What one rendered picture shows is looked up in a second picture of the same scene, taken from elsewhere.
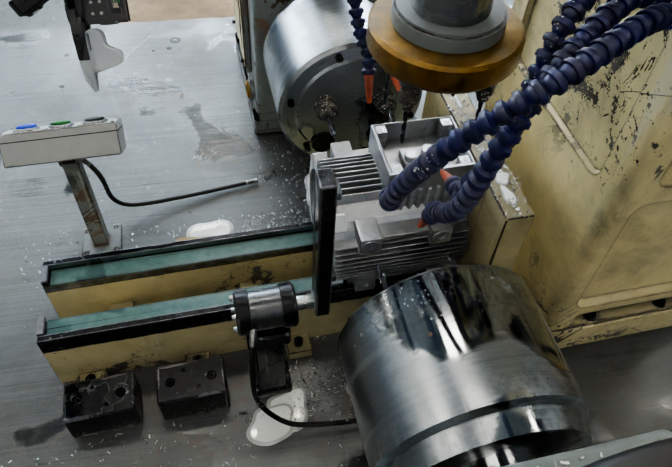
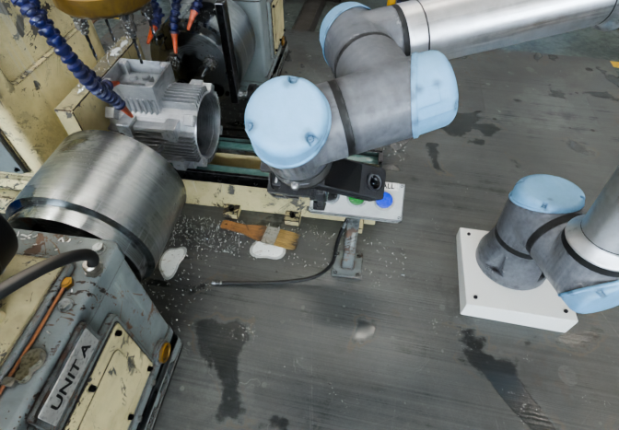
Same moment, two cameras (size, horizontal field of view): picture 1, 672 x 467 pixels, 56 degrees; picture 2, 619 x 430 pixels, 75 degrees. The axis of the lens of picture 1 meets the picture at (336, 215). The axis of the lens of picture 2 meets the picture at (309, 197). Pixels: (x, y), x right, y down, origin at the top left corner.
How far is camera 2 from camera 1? 132 cm
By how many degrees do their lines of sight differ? 80
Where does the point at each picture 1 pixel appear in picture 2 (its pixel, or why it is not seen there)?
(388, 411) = (242, 20)
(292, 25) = (122, 190)
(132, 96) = not seen: outside the picture
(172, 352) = not seen: hidden behind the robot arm
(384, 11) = not seen: outside the picture
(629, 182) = not seen: outside the picture
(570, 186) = (83, 52)
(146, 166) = (298, 334)
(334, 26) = (99, 151)
